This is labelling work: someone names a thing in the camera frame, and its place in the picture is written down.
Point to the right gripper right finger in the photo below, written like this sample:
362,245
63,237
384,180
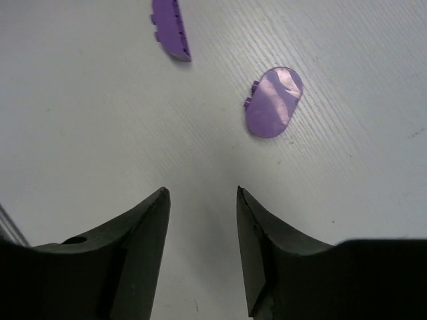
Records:
290,275

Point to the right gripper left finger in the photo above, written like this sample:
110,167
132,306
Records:
109,272

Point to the purple rounded lego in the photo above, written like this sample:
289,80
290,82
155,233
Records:
272,102

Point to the purple arched lego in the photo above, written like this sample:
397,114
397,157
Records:
170,31

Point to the aluminium table rail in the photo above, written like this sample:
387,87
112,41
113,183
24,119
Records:
9,231

